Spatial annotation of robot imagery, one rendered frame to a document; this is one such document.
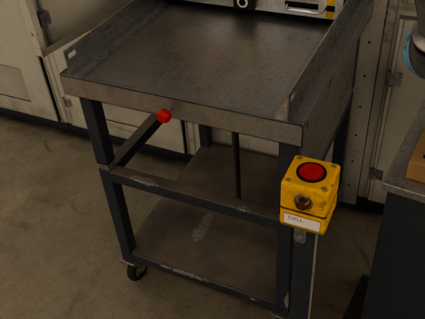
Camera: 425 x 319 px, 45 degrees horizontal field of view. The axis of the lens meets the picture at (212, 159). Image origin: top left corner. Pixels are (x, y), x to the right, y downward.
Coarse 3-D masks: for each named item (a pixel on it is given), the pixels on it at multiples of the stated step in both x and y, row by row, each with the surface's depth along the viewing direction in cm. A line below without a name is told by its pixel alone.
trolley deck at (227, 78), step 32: (160, 32) 140; (192, 32) 139; (224, 32) 138; (256, 32) 136; (288, 32) 135; (320, 32) 134; (352, 32) 133; (128, 64) 128; (160, 64) 127; (192, 64) 126; (224, 64) 124; (256, 64) 123; (288, 64) 122; (96, 96) 125; (128, 96) 120; (160, 96) 115; (192, 96) 114; (224, 96) 113; (256, 96) 113; (320, 96) 112; (224, 128) 113; (256, 128) 109; (288, 128) 105
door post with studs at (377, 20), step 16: (384, 0) 149; (384, 16) 152; (368, 48) 160; (368, 64) 163; (368, 80) 166; (368, 96) 170; (368, 112) 174; (352, 160) 189; (352, 176) 193; (352, 192) 198
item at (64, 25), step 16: (32, 0) 126; (48, 0) 134; (64, 0) 138; (80, 0) 143; (96, 0) 148; (112, 0) 153; (128, 0) 159; (32, 16) 128; (48, 16) 132; (64, 16) 140; (80, 16) 145; (96, 16) 150; (32, 32) 131; (48, 32) 134; (64, 32) 142; (80, 32) 143; (48, 48) 135
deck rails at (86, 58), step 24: (144, 0) 146; (168, 0) 156; (360, 0) 147; (120, 24) 138; (144, 24) 144; (336, 24) 126; (72, 48) 123; (96, 48) 131; (72, 72) 125; (312, 72) 114; (288, 96) 100; (288, 120) 104
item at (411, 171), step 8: (424, 128) 108; (424, 136) 106; (424, 144) 104; (416, 152) 103; (424, 152) 102; (416, 160) 101; (424, 160) 101; (408, 168) 102; (416, 168) 101; (424, 168) 100; (408, 176) 103; (416, 176) 102; (424, 176) 101
